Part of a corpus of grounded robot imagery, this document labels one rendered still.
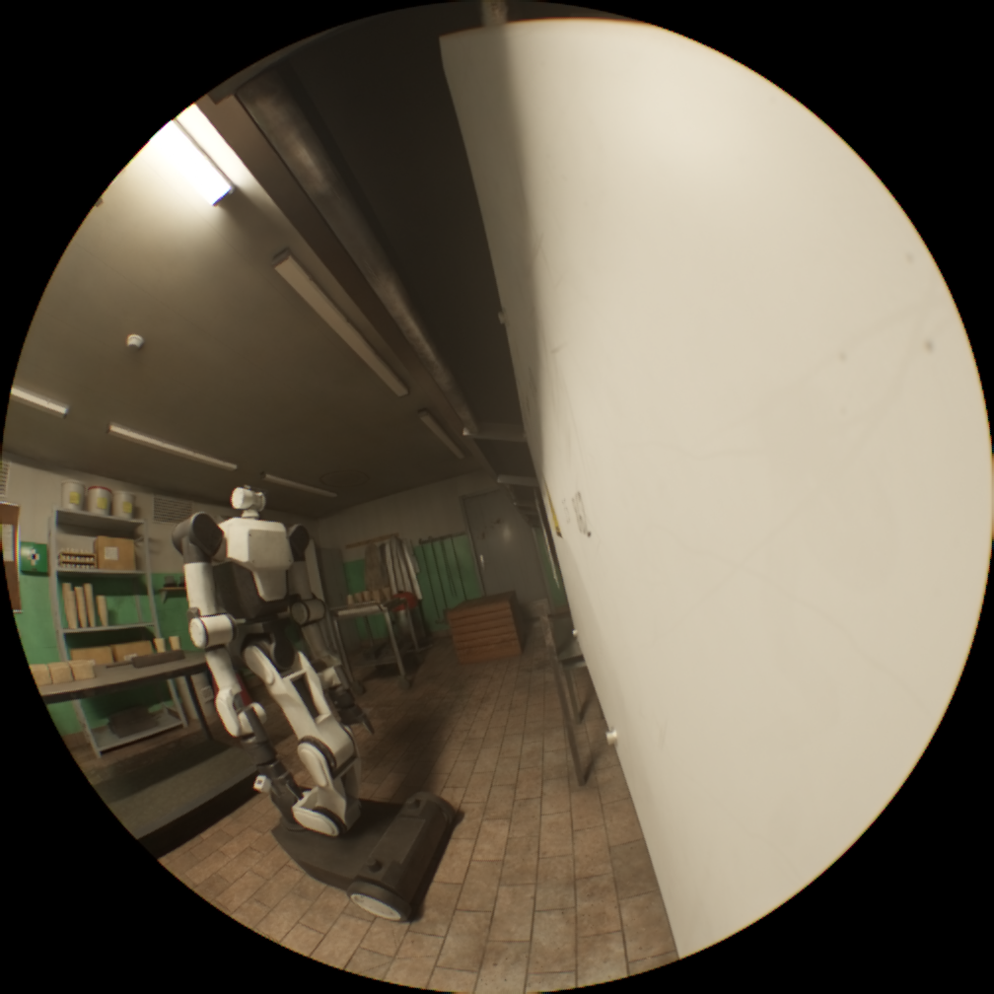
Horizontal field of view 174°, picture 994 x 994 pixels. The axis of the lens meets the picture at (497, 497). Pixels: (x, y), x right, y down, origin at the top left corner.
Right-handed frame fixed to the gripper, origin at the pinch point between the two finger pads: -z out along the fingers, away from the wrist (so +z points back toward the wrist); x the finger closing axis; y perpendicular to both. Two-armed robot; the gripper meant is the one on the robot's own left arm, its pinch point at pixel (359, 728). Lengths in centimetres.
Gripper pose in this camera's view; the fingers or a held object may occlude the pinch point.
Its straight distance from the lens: 136.9
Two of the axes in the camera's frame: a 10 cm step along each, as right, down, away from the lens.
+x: 9.0, -4.4, -0.8
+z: -4.2, -8.9, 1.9
